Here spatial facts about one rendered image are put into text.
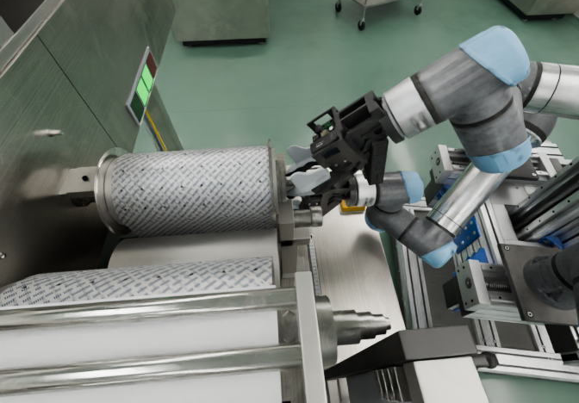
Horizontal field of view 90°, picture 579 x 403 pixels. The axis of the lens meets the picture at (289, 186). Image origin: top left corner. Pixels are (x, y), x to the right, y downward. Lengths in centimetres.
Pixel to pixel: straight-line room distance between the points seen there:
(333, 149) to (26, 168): 42
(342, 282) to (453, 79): 56
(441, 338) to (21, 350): 28
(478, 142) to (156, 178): 46
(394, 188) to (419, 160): 171
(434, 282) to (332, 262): 93
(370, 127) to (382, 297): 50
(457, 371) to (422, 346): 2
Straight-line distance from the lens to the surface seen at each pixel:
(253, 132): 239
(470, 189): 75
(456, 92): 41
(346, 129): 43
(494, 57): 42
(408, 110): 41
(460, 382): 24
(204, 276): 28
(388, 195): 67
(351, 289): 80
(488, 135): 46
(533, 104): 60
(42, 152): 55
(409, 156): 237
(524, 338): 180
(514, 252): 114
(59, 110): 60
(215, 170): 46
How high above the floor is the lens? 166
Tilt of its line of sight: 55 degrees down
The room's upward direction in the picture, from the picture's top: straight up
